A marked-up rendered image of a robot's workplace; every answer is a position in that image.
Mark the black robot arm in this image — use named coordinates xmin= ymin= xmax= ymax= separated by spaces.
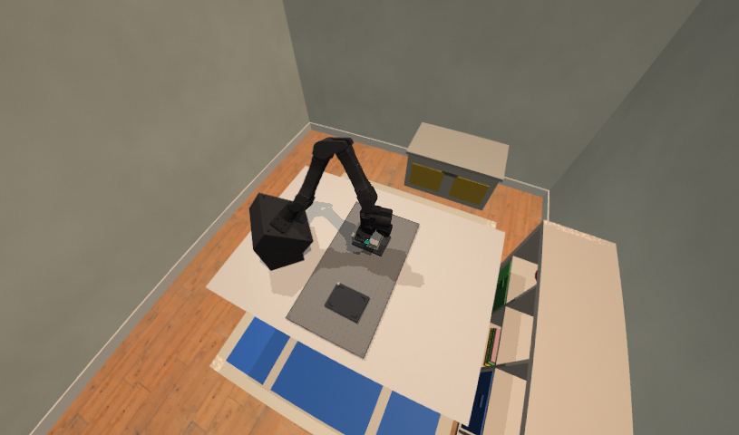
xmin=269 ymin=137 xmax=393 ymax=237

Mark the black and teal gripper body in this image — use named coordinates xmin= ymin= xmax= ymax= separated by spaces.
xmin=355 ymin=222 xmax=374 ymax=243

